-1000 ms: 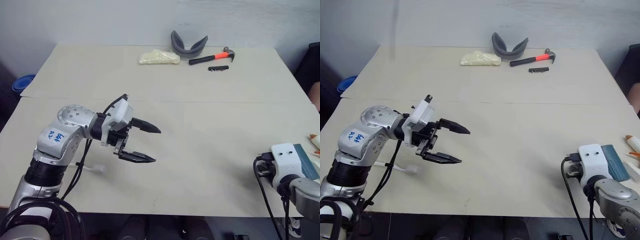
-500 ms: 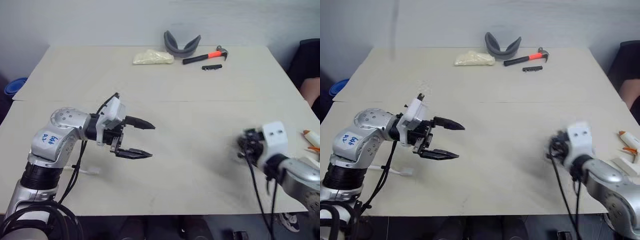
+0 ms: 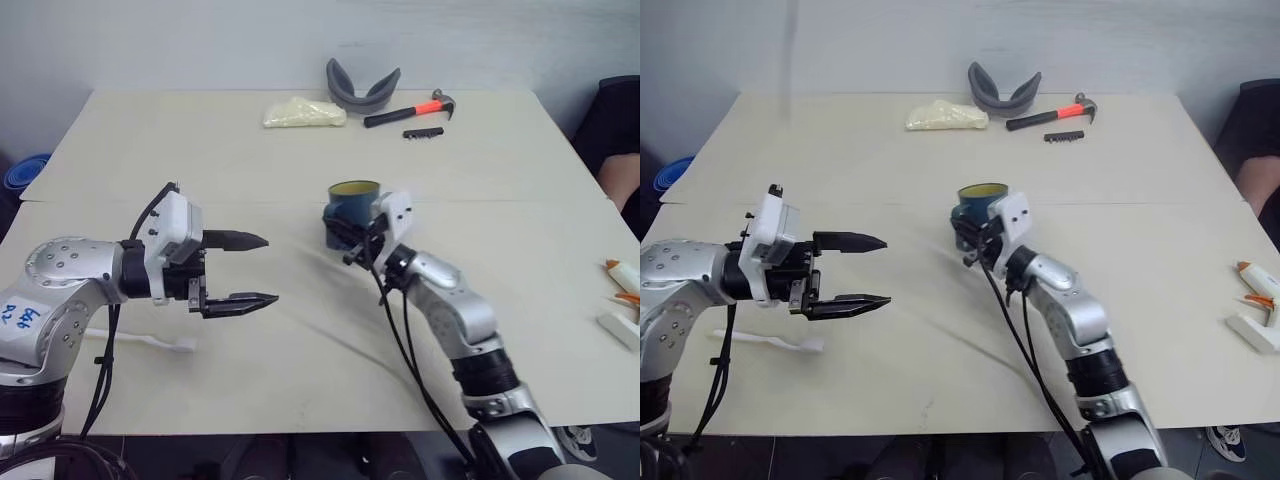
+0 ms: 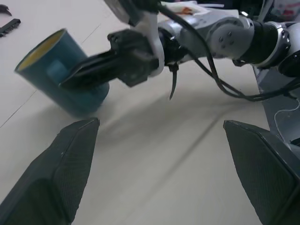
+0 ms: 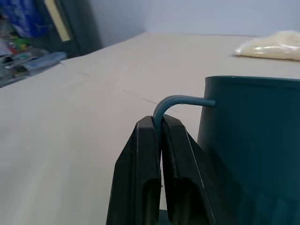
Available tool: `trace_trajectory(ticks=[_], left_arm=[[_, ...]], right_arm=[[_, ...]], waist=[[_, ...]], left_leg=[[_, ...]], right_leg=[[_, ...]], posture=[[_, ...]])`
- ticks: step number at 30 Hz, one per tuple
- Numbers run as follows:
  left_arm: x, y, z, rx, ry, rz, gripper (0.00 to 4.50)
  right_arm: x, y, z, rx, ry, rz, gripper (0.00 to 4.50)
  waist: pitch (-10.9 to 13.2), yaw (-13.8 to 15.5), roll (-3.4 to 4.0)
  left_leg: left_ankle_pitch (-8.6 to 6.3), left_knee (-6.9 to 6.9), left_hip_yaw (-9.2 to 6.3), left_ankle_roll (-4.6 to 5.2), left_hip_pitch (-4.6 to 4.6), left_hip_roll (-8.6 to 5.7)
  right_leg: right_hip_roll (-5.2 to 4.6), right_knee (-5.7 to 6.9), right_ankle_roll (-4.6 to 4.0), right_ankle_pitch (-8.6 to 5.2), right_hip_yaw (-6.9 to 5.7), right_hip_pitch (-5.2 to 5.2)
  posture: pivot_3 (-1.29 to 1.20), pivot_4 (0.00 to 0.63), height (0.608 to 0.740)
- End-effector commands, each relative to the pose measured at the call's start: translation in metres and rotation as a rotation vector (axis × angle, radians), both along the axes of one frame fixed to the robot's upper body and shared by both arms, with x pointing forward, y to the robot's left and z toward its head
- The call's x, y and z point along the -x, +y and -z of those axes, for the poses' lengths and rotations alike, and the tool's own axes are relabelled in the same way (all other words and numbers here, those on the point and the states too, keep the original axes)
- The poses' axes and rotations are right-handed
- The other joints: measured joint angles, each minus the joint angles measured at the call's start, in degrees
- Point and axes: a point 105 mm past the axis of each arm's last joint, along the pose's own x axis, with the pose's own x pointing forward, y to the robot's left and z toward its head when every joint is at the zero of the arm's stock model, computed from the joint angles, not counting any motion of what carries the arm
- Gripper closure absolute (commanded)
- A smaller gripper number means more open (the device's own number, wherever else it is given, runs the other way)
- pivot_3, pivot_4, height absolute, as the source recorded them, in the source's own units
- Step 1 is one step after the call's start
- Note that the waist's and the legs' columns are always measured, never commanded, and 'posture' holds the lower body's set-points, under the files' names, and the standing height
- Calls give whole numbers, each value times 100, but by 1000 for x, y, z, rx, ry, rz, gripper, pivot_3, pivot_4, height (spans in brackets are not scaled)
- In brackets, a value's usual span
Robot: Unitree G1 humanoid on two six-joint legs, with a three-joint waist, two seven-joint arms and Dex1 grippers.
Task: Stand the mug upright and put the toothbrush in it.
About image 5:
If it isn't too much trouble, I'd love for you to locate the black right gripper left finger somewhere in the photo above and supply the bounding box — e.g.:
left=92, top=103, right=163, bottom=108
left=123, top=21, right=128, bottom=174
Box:
left=105, top=115, right=162, bottom=225

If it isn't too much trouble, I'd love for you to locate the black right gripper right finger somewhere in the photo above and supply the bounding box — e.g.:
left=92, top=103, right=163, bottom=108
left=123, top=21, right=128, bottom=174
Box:
left=160, top=114, right=229, bottom=225

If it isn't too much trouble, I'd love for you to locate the dark teal mug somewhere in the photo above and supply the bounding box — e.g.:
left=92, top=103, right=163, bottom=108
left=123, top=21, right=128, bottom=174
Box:
left=152, top=75, right=300, bottom=225

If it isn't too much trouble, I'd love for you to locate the blue grey cloth bundle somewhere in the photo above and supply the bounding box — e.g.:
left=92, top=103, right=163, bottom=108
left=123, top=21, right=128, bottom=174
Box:
left=23, top=51, right=68, bottom=70

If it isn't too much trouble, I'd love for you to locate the clear bag of pale grains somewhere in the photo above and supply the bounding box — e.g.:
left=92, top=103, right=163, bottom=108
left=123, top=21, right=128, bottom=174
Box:
left=233, top=30, right=300, bottom=62

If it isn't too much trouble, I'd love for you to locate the colourful clutter pile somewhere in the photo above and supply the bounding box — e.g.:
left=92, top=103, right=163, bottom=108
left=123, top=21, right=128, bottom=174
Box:
left=0, top=0, right=51, bottom=89

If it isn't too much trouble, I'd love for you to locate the dark cabinet with beige handle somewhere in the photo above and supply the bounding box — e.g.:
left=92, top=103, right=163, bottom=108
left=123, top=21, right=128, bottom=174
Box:
left=31, top=0, right=104, bottom=59

